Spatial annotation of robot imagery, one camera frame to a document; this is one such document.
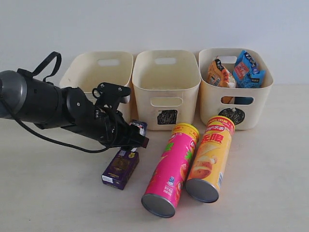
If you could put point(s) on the cream bin triangle mark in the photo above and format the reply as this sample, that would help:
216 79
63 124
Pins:
89 70

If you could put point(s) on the orange noodle snack bag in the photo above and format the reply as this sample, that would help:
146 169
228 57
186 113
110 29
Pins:
219 75

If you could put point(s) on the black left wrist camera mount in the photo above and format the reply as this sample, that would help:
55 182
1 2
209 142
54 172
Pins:
110 95

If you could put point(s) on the pink chips can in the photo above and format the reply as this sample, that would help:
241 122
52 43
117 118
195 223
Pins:
163 192

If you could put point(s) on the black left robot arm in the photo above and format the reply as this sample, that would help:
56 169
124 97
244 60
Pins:
47 106

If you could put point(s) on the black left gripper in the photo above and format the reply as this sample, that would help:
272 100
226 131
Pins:
105 125

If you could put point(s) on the cream bin square mark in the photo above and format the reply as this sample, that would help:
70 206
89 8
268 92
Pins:
166 84

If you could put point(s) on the blue black snack bag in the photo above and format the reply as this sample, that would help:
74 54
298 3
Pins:
246 72

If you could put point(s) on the white blue milk carton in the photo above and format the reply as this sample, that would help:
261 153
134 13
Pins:
141 125

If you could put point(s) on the yellow chips can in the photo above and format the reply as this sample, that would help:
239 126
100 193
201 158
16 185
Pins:
206 175

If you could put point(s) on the purple small carton box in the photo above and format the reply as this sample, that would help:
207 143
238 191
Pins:
120 169

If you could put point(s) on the cream bin circle mark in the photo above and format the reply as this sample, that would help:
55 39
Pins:
243 105

